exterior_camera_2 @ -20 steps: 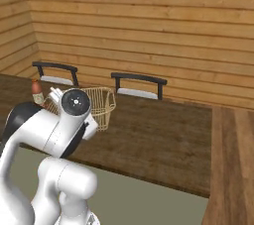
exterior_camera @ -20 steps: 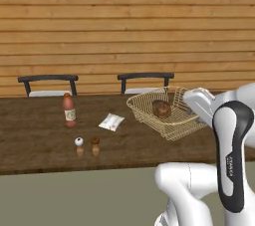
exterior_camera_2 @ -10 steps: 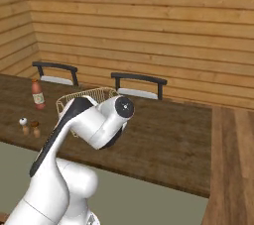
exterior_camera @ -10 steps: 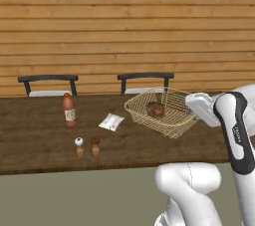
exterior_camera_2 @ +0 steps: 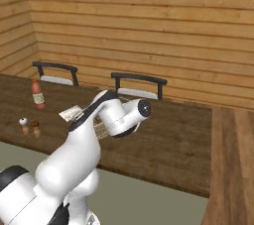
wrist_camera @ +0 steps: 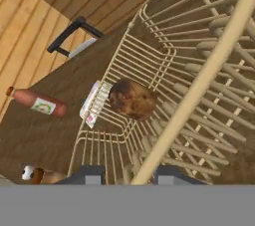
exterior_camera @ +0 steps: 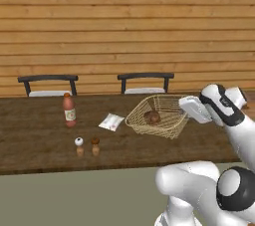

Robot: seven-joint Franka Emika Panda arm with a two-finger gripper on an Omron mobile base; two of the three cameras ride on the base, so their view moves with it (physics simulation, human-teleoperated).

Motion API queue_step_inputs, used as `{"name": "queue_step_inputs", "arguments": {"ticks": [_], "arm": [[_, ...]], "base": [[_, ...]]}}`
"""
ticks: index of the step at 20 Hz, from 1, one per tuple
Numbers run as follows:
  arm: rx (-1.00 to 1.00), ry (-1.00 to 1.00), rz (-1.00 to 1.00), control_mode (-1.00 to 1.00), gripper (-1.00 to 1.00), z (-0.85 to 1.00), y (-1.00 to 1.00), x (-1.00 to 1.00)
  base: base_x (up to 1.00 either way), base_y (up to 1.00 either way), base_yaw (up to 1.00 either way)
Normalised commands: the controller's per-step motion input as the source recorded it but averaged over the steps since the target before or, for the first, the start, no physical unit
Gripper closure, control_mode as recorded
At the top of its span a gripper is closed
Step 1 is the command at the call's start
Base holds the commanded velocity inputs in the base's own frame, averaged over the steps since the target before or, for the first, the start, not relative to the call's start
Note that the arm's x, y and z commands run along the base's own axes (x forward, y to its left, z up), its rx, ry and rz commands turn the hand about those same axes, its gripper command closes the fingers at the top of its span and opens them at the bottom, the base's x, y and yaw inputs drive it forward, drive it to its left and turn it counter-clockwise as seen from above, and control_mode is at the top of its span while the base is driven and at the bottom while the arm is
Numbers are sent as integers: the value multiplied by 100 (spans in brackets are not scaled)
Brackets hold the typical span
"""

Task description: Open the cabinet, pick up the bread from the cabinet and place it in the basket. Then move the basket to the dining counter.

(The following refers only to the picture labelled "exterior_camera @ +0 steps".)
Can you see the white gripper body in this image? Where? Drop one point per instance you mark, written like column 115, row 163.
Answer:
column 196, row 109

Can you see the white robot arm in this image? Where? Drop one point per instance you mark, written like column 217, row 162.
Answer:
column 232, row 130

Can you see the brown bread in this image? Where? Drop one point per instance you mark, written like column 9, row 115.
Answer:
column 152, row 117

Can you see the black chair with white seat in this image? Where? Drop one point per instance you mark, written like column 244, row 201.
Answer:
column 48, row 85
column 145, row 83

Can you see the white sachet packet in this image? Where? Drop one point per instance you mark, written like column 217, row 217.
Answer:
column 111, row 121

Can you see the brown-topped wooden shaker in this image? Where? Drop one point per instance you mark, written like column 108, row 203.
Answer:
column 95, row 147

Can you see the white-topped wooden shaker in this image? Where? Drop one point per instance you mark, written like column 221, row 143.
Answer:
column 79, row 147

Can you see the red sauce bottle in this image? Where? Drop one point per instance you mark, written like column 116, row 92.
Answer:
column 69, row 110

